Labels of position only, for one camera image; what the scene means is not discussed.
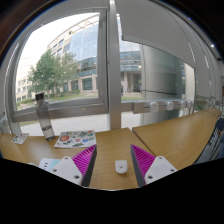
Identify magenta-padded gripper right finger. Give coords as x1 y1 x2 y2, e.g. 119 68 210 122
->
129 143 179 188

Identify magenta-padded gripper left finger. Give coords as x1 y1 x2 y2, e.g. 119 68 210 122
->
51 143 99 188

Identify clear plastic bottle black cap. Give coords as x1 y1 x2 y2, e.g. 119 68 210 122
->
34 92 56 142

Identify green tree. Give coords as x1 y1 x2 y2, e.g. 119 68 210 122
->
27 49 80 102

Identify glass office building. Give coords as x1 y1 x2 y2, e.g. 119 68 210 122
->
15 13 188 102

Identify white roller blind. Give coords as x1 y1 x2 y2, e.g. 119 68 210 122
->
114 0 216 86

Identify grey wall socket rail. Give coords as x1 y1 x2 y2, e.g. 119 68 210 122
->
132 99 195 115

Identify grey window frame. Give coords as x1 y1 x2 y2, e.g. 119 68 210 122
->
2 0 143 135

